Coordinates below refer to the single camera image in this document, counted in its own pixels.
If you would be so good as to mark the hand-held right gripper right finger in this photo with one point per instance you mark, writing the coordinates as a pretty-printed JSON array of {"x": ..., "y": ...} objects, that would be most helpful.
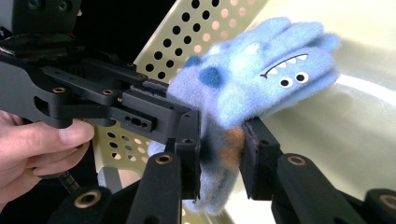
[{"x": 260, "y": 168}]

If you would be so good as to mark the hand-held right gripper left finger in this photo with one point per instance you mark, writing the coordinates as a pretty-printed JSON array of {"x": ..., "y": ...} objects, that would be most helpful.
[{"x": 190, "y": 168}]

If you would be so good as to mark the blue fuzzy glove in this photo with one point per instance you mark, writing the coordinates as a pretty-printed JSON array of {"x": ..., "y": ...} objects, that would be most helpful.
[{"x": 249, "y": 93}]

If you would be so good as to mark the pale yellow perforated plastic basket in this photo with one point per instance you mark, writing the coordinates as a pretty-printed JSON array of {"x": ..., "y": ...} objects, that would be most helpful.
[{"x": 342, "y": 140}]

